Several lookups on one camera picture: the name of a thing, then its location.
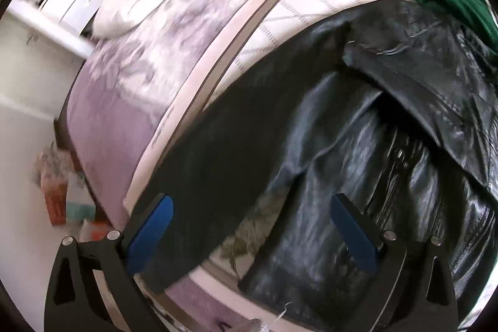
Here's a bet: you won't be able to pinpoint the black leather jacket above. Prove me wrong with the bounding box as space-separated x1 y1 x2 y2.
136 0 497 330

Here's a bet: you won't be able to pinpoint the boxes on floor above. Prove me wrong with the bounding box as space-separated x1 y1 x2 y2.
35 144 111 242

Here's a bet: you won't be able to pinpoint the white wardrobe shelf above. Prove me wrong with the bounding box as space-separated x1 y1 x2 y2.
7 0 95 59

